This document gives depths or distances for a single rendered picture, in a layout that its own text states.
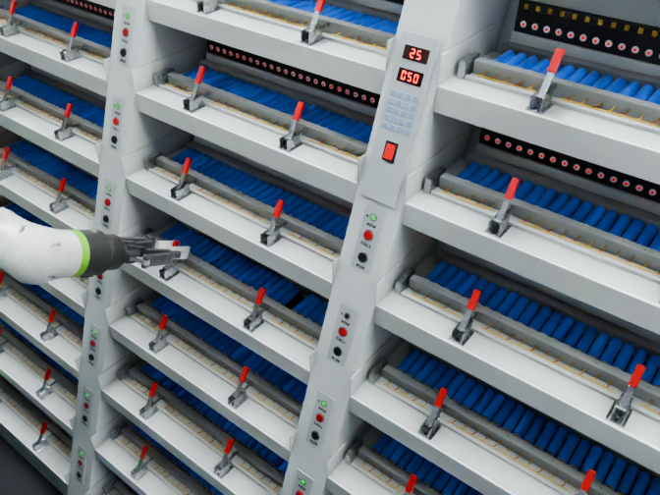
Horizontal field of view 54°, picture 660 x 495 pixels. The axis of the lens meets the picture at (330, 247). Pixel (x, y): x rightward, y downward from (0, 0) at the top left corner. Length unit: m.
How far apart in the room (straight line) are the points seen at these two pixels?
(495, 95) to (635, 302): 0.37
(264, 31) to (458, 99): 0.41
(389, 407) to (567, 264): 0.44
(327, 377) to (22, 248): 0.60
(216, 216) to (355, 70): 0.46
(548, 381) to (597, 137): 0.39
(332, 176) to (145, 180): 0.53
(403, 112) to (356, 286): 0.32
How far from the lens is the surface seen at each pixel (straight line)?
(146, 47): 1.52
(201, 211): 1.41
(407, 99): 1.08
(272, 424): 1.45
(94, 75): 1.64
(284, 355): 1.33
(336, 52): 1.17
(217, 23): 1.34
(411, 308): 1.16
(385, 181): 1.10
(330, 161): 1.20
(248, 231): 1.34
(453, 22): 1.06
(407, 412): 1.24
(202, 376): 1.56
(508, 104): 1.02
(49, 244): 1.26
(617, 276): 1.03
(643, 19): 1.18
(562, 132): 1.00
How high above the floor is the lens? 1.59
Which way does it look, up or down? 21 degrees down
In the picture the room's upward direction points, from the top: 14 degrees clockwise
